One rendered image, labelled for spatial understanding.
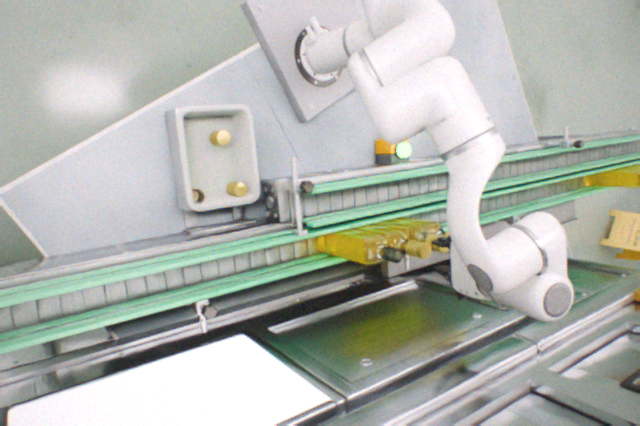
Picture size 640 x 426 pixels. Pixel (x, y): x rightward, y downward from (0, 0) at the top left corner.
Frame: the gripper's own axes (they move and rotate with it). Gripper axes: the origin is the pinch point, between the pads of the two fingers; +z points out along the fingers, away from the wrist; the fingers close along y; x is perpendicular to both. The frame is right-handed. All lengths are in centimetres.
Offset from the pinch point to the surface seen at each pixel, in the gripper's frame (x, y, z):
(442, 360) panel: 9.9, -13.3, -13.9
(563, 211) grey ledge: -89, -11, 58
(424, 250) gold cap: 1.5, 0.4, 4.7
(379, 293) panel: 5.5, -12.4, 19.3
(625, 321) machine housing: -30.9, -15.2, -14.3
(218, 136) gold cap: 37, 27, 31
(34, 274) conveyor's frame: 74, 6, 15
